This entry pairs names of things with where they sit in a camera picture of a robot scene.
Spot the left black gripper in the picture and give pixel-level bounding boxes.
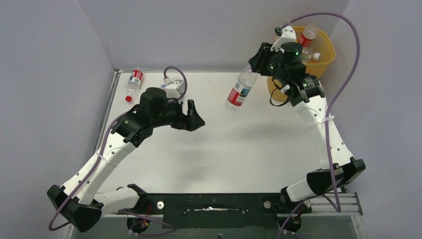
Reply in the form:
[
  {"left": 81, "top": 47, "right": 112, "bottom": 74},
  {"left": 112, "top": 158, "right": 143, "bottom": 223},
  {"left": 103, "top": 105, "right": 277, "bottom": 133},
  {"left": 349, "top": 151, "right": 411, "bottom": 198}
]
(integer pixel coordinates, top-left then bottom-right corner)
[{"left": 151, "top": 97, "right": 205, "bottom": 132}]

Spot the red label bottle red cap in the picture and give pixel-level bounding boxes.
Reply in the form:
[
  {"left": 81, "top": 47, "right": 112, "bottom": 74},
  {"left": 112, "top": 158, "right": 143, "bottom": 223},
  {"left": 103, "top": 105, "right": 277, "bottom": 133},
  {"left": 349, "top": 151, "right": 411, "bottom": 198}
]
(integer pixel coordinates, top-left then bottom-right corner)
[{"left": 298, "top": 25, "right": 319, "bottom": 47}]

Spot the clear bottle red label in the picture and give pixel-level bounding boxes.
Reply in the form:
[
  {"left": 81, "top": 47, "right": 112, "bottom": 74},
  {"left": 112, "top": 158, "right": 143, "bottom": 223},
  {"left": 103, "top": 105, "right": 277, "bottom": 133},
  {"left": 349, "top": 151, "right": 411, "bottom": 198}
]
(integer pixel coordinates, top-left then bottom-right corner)
[{"left": 125, "top": 69, "right": 143, "bottom": 103}]

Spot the clear unlabelled bottle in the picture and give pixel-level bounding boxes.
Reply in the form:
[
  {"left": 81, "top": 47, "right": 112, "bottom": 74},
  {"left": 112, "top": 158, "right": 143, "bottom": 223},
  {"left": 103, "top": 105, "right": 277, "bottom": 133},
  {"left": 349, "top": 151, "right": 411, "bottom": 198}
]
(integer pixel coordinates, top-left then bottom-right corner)
[{"left": 301, "top": 47, "right": 321, "bottom": 63}]

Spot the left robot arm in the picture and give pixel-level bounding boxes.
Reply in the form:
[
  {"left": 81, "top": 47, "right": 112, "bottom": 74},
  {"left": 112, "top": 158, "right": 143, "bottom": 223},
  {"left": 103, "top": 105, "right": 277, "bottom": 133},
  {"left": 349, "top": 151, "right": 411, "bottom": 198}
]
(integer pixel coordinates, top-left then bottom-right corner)
[{"left": 47, "top": 87, "right": 206, "bottom": 233}]

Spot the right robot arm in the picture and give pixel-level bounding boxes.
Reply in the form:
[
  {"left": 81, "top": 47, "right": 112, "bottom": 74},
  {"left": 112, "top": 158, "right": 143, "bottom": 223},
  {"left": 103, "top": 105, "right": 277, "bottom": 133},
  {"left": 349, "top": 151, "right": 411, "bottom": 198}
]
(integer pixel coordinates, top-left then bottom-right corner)
[{"left": 248, "top": 42, "right": 366, "bottom": 213}]

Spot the yellow plastic waste bin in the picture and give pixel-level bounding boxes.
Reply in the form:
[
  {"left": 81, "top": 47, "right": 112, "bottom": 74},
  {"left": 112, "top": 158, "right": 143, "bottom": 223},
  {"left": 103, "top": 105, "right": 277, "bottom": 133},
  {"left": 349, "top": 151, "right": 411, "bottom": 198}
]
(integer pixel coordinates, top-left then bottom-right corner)
[{"left": 267, "top": 30, "right": 336, "bottom": 103}]

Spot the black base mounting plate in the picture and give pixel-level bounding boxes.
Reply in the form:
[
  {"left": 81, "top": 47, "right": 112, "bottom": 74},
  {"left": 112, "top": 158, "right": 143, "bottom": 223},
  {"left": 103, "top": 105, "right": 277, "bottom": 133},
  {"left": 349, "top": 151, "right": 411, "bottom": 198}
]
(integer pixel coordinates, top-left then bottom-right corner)
[{"left": 129, "top": 193, "right": 312, "bottom": 229}]

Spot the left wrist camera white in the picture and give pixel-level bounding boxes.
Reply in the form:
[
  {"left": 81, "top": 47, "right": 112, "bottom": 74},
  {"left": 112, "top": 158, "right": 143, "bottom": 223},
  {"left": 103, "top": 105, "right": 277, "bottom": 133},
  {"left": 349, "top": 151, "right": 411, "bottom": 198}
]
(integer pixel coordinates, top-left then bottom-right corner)
[{"left": 164, "top": 77, "right": 186, "bottom": 99}]

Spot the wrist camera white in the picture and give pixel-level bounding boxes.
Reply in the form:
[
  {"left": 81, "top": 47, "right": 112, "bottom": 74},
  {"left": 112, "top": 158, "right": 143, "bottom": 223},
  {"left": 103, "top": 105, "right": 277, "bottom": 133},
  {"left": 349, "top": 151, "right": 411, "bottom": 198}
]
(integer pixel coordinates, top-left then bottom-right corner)
[
  {"left": 164, "top": 77, "right": 186, "bottom": 99},
  {"left": 270, "top": 25, "right": 297, "bottom": 52}
]

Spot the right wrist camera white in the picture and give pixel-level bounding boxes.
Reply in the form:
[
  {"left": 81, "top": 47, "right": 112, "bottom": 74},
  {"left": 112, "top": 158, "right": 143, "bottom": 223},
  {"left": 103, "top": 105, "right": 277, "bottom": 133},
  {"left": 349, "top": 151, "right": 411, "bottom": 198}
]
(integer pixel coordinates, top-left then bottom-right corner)
[{"left": 270, "top": 25, "right": 297, "bottom": 52}]

